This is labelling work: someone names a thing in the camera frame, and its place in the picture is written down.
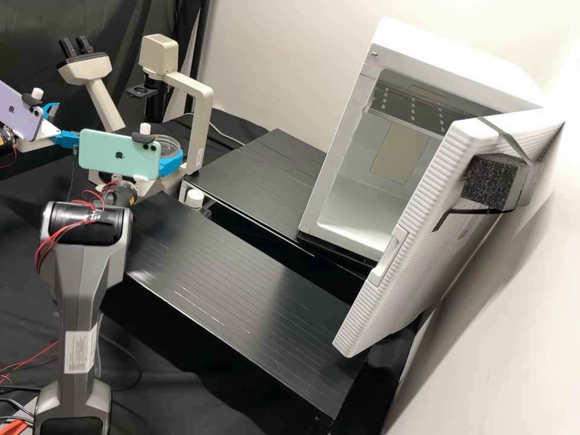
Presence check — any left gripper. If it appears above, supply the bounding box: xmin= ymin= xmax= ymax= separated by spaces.
xmin=17 ymin=103 xmax=82 ymax=152

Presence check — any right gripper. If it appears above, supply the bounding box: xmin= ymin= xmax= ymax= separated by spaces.
xmin=88 ymin=146 xmax=184 ymax=196

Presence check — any wrist camera phone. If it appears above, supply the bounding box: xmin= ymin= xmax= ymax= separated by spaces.
xmin=0 ymin=80 xmax=46 ymax=141
xmin=77 ymin=122 xmax=163 ymax=180

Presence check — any cream microscope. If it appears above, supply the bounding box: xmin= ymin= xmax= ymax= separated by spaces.
xmin=56 ymin=35 xmax=214 ymax=196

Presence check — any white incubator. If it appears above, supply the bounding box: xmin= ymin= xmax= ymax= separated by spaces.
xmin=297 ymin=16 xmax=544 ymax=263

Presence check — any red wire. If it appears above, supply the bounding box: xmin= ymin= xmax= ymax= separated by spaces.
xmin=0 ymin=342 xmax=60 ymax=386

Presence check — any left wrist camera phone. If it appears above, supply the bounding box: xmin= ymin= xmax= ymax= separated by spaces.
xmin=0 ymin=80 xmax=46 ymax=141

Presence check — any incubator door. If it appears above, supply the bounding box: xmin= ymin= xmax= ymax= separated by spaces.
xmin=331 ymin=106 xmax=567 ymax=359

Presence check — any white cable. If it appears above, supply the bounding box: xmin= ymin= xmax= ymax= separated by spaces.
xmin=208 ymin=121 xmax=247 ymax=147

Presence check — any right wrist camera phone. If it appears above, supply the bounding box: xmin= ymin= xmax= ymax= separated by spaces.
xmin=77 ymin=122 xmax=163 ymax=180

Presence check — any petri dish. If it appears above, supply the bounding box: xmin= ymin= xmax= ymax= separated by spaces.
xmin=152 ymin=134 xmax=182 ymax=157

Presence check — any black platform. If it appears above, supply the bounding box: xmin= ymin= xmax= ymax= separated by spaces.
xmin=181 ymin=128 xmax=329 ymax=248
xmin=100 ymin=207 xmax=369 ymax=434

